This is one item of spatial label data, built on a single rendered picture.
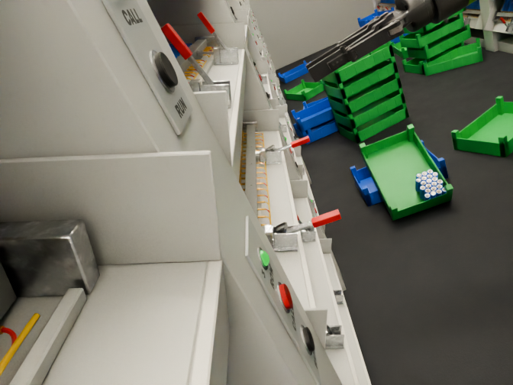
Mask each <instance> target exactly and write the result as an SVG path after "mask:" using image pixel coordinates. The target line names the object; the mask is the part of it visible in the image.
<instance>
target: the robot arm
mask: <svg viewBox="0 0 513 385"><path fill-rule="evenodd" d="M475 1H476V0H395V10H394V11H391V12H390V13H389V12H388V11H387V12H385V13H383V14H382V15H380V16H375V17H374V19H373V20H371V21H370V22H369V23H367V24H365V25H364V26H362V27H361V28H360V29H358V30H357V31H355V32H353V33H352V34H351V35H349V36H348V37H346V38H344V39H343V40H341V41H339V42H338V43H337V46H336V47H333V48H332V49H330V50H329V51H328V52H326V53H324V54H322V55H321V56H320V57H318V58H316V59H315V60H313V61H311V62H310V63H308V64H307V65H306V68H307V69H308V71H309V73H310V75H311V77H312V79H313V80H314V81H315V82H317V81H319V80H321V79H323V78H324V77H326V76H327V75H329V74H331V73H332V72H334V71H335V70H337V69H339V68H341V67H342V66H343V65H345V64H347V63H349V62H350V61H352V62H356V61H357V60H358V59H360V58H362V57H364V56H366V55H367V54H368V53H370V52H372V51H374V50H375V49H377V48H379V47H381V46H382V45H384V44H386V43H388V42H389V41H391V40H393V39H395V38H397V37H399V36H402V35H403V34H404V33H405V32H404V30H403V28H406V29H407V30H408V31H410V32H413V33H414V32H416V31H418V30H420V29H421V28H423V27H424V26H426V25H428V24H430V23H433V24H439V23H440V22H442V21H444V22H445V23H447V22H448V18H449V17H450V16H451V15H453V14H455V13H457V12H458V11H460V10H461V9H463V8H465V7H466V6H468V5H470V4H472V3H473V2H475Z"/></svg>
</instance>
